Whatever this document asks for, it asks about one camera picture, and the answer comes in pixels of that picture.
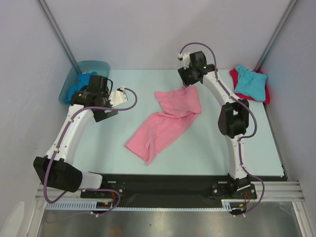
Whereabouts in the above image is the pink t shirt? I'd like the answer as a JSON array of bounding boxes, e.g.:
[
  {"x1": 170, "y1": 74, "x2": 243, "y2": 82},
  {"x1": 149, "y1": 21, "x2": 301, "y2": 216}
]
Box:
[{"x1": 125, "y1": 86, "x2": 202, "y2": 164}]

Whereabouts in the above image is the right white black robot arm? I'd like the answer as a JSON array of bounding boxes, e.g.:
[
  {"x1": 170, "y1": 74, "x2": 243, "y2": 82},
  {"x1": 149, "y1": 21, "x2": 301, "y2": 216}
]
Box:
[{"x1": 178, "y1": 51, "x2": 250, "y2": 198}]

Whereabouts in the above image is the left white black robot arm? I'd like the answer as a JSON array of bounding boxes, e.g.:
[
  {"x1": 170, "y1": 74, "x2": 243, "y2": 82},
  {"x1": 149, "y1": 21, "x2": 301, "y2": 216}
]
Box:
[{"x1": 33, "y1": 75, "x2": 118, "y2": 198}]

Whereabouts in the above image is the blue crumpled t shirt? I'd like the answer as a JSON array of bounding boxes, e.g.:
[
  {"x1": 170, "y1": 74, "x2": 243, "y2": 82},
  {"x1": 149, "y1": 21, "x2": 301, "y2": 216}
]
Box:
[{"x1": 66, "y1": 72, "x2": 97, "y2": 105}]

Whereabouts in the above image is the teal plastic bin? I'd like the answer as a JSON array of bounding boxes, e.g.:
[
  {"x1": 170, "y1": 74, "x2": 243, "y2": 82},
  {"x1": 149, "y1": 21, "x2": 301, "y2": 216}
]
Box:
[{"x1": 59, "y1": 60, "x2": 110, "y2": 106}]

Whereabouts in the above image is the red folded t shirt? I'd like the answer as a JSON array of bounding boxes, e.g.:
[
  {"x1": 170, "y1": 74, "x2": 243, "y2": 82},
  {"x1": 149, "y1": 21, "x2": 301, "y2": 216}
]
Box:
[{"x1": 230, "y1": 65, "x2": 270, "y2": 104}]

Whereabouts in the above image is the teal folded t shirt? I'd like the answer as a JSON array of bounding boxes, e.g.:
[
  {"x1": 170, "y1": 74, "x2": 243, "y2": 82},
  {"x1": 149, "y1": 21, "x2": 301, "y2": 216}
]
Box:
[{"x1": 235, "y1": 65, "x2": 268, "y2": 102}]

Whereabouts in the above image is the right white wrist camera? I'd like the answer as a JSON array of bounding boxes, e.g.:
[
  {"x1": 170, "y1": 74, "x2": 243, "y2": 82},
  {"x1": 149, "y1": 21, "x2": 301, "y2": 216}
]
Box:
[{"x1": 178, "y1": 52, "x2": 191, "y2": 70}]

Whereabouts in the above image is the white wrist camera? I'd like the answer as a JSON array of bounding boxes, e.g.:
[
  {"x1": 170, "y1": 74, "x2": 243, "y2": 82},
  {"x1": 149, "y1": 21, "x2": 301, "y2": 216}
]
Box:
[
  {"x1": 109, "y1": 87, "x2": 128, "y2": 107},
  {"x1": 178, "y1": 52, "x2": 191, "y2": 70}
]

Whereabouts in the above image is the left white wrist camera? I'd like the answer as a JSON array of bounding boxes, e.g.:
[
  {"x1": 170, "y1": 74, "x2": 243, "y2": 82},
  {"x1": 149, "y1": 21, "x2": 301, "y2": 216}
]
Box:
[{"x1": 109, "y1": 87, "x2": 128, "y2": 107}]

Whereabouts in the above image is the left aluminium corner post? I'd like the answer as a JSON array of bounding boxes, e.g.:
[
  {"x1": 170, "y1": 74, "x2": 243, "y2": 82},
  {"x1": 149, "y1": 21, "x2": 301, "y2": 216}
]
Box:
[{"x1": 36, "y1": 0, "x2": 77, "y2": 66}]

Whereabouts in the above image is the aluminium corner post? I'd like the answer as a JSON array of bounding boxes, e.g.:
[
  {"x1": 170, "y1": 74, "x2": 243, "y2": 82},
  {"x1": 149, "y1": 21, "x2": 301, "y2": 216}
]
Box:
[
  {"x1": 254, "y1": 0, "x2": 299, "y2": 72},
  {"x1": 36, "y1": 0, "x2": 77, "y2": 66}
]

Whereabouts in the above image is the right aluminium corner post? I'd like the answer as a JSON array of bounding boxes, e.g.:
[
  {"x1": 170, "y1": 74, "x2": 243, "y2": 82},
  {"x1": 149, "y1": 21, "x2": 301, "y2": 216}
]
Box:
[{"x1": 254, "y1": 0, "x2": 299, "y2": 72}]

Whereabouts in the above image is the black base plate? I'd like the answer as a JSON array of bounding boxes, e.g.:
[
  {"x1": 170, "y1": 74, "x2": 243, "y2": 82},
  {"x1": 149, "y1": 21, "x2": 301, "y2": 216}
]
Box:
[{"x1": 80, "y1": 172, "x2": 289, "y2": 208}]

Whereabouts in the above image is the left slotted cable duct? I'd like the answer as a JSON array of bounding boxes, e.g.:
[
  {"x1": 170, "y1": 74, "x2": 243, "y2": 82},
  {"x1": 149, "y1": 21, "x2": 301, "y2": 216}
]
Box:
[{"x1": 46, "y1": 200, "x2": 113, "y2": 211}]

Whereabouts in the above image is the slotted cable duct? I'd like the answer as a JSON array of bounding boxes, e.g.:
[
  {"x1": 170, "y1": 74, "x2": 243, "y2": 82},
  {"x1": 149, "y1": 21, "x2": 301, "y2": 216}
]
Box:
[
  {"x1": 222, "y1": 199, "x2": 250, "y2": 212},
  {"x1": 46, "y1": 200, "x2": 113, "y2": 211}
]

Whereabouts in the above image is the right slotted cable duct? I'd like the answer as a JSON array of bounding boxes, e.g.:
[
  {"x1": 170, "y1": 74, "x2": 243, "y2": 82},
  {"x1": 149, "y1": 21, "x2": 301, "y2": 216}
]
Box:
[{"x1": 222, "y1": 199, "x2": 250, "y2": 212}]

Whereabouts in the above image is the front aluminium rail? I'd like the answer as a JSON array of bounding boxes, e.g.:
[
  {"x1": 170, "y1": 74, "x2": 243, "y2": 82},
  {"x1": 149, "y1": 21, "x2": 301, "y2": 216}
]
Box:
[{"x1": 34, "y1": 180, "x2": 305, "y2": 201}]

